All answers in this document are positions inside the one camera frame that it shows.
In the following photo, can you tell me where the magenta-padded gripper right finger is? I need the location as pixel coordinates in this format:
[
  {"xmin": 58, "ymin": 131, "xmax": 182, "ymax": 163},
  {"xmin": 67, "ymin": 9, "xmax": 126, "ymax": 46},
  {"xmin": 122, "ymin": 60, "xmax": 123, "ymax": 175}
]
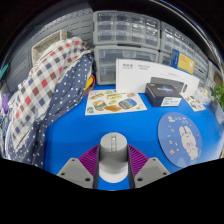
[{"xmin": 126, "ymin": 143, "xmax": 171, "ymax": 190}]

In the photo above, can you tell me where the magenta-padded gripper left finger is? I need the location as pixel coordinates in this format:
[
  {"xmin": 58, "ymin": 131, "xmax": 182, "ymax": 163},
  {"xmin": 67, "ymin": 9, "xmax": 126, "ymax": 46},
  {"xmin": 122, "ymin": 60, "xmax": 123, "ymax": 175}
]
[{"xmin": 56, "ymin": 143, "xmax": 101, "ymax": 190}]

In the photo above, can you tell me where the white computer mouse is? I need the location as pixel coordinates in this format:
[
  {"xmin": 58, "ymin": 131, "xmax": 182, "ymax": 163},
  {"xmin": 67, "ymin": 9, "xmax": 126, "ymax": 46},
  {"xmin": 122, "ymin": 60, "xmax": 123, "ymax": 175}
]
[{"xmin": 98, "ymin": 131, "xmax": 129, "ymax": 184}]

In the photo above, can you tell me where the round blue rabbit mouse pad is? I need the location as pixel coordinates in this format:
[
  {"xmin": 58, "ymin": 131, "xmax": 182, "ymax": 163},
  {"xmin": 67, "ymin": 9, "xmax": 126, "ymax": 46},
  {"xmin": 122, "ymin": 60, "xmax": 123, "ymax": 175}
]
[{"xmin": 157, "ymin": 111, "xmax": 203, "ymax": 169}]

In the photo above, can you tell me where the navy polka dot cloth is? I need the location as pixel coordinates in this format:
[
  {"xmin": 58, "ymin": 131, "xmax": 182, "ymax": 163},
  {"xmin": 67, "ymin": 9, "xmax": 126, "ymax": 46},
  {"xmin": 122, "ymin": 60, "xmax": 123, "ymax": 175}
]
[{"xmin": 4, "ymin": 53, "xmax": 95, "ymax": 169}]

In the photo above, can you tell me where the colourful sticker sheet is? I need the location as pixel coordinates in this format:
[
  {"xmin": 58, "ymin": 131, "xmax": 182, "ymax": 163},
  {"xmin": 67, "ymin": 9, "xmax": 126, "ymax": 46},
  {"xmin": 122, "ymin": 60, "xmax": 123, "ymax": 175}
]
[
  {"xmin": 184, "ymin": 94, "xmax": 207, "ymax": 113},
  {"xmin": 84, "ymin": 88, "xmax": 148, "ymax": 117}
]

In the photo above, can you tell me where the small black box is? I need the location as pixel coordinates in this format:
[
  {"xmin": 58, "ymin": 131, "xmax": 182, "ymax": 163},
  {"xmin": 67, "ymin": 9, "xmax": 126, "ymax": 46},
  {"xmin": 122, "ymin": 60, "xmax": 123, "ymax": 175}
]
[{"xmin": 144, "ymin": 82, "xmax": 184, "ymax": 108}]

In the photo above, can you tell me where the small yellow object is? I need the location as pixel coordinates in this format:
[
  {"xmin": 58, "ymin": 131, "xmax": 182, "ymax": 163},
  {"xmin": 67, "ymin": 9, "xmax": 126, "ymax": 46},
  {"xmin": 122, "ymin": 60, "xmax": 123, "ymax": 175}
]
[{"xmin": 85, "ymin": 74, "xmax": 96, "ymax": 98}]

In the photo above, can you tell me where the clear plastic packet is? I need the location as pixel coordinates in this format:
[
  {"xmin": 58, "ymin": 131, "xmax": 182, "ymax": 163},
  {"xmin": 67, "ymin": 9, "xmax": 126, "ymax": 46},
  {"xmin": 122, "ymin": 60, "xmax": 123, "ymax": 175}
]
[{"xmin": 196, "ymin": 86, "xmax": 214, "ymax": 104}]

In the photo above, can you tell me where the long white keyboard box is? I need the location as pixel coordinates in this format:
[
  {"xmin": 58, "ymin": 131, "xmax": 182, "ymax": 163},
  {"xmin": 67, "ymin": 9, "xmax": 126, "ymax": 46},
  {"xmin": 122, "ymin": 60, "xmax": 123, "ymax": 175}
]
[{"xmin": 115, "ymin": 58, "xmax": 200, "ymax": 99}]

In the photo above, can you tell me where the purple object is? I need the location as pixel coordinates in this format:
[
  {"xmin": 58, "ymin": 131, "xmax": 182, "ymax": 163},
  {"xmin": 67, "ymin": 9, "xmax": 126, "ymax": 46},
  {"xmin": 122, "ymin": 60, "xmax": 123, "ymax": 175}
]
[{"xmin": 0, "ymin": 93, "xmax": 10, "ymax": 114}]

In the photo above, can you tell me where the green plant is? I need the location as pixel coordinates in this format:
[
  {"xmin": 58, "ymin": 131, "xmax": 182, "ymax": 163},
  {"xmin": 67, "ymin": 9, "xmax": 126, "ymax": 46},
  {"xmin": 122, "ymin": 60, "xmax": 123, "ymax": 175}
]
[{"xmin": 210, "ymin": 82, "xmax": 224, "ymax": 108}]

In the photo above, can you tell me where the yellow and blue box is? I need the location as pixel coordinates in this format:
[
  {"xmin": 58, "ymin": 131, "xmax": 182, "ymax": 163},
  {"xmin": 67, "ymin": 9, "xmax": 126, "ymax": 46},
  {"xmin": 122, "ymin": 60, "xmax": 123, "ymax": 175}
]
[{"xmin": 170, "ymin": 49, "xmax": 196, "ymax": 75}]

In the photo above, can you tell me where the teal object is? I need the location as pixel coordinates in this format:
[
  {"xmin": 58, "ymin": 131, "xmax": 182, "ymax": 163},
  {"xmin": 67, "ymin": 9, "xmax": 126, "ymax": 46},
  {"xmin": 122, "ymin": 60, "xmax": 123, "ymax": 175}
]
[{"xmin": 0, "ymin": 64, "xmax": 9, "ymax": 81}]

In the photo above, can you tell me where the grey pegboard panel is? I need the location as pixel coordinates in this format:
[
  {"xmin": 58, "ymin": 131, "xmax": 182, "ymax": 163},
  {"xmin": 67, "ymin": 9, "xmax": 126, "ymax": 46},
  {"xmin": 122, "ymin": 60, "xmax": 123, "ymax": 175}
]
[{"xmin": 6, "ymin": 8, "xmax": 96, "ymax": 91}]

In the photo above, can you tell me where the white woven basket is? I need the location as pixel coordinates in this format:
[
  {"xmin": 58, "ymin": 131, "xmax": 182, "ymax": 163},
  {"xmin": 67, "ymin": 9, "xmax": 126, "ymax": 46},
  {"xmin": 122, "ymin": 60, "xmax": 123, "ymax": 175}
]
[{"xmin": 31, "ymin": 29, "xmax": 69, "ymax": 64}]

